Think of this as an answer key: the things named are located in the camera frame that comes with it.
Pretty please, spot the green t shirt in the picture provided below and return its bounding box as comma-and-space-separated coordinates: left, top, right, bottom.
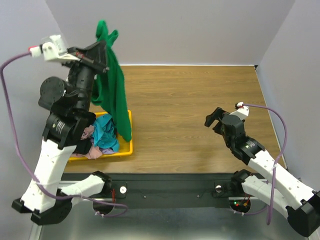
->
91, 20, 132, 142

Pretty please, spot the purple cable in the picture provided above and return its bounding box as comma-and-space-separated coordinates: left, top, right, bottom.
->
0, 51, 129, 218
233, 104, 288, 226

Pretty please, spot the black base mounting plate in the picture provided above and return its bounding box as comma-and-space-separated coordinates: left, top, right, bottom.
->
59, 172, 261, 210

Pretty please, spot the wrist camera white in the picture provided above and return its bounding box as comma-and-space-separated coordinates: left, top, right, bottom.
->
230, 102, 250, 121
28, 35, 80, 64

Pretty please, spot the black t shirt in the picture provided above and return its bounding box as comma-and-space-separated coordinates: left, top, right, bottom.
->
73, 138, 92, 155

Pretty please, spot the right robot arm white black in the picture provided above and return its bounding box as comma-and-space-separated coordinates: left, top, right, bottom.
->
204, 104, 320, 238

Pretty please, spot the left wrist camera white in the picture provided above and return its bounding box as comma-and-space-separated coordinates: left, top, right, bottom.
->
28, 35, 80, 64

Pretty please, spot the yellow plastic tray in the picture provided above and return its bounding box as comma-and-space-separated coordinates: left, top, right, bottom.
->
68, 110, 133, 162

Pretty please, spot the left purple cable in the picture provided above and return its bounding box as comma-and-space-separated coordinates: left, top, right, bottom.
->
0, 51, 129, 218

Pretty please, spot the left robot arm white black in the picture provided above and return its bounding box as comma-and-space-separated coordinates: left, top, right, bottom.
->
12, 40, 111, 226

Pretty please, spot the teal t shirt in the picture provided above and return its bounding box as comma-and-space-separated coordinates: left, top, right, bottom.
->
91, 113, 120, 152

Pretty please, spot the pink t shirt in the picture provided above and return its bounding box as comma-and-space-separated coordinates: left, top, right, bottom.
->
81, 125, 103, 159

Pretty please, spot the lilac t shirt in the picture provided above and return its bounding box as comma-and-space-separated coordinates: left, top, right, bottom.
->
99, 148, 117, 155

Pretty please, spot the aluminium frame rail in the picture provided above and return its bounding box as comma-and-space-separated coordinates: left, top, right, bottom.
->
59, 174, 303, 203

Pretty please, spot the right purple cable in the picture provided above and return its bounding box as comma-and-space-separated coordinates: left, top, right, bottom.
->
233, 104, 288, 226

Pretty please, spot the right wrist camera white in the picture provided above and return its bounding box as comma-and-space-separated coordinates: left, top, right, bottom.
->
230, 102, 250, 121

